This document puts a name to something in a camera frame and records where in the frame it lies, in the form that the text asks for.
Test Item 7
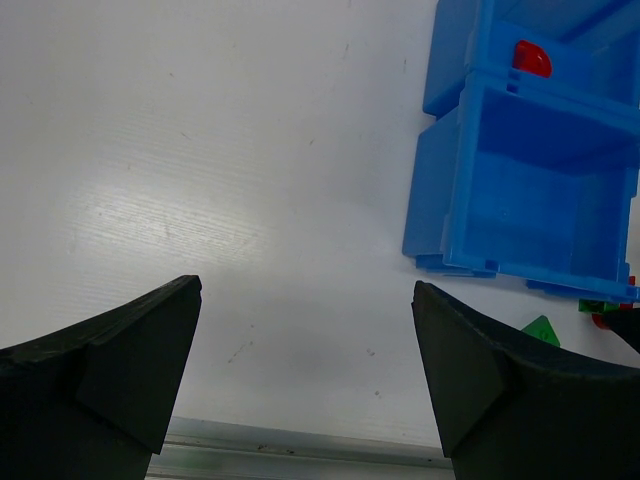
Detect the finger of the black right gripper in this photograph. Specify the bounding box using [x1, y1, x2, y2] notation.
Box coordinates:
[603, 308, 640, 353]

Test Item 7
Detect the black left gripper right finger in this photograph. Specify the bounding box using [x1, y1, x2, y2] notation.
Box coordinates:
[412, 281, 639, 479]

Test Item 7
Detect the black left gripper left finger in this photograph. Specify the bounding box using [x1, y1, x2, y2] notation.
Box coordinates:
[1, 275, 202, 479]

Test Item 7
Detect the red half-round brick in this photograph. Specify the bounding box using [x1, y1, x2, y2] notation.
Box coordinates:
[592, 303, 639, 337]

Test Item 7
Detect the green sloped 2x2 brick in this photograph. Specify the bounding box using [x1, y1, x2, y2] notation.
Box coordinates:
[522, 315, 561, 347]

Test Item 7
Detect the red curved brick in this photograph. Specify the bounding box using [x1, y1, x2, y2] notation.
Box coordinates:
[512, 40, 553, 78]

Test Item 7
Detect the small green tile piece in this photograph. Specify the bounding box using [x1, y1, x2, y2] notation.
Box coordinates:
[578, 299, 620, 314]

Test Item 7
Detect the blue near bin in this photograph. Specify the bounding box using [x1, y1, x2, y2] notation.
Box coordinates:
[402, 72, 639, 303]

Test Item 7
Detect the blue bin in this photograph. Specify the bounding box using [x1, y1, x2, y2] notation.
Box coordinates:
[402, 72, 639, 303]
[422, 1, 639, 117]

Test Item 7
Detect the blue far bin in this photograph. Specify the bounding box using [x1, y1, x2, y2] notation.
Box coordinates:
[422, 1, 639, 117]

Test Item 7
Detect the aluminium table rail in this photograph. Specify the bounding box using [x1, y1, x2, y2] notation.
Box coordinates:
[146, 417, 455, 479]

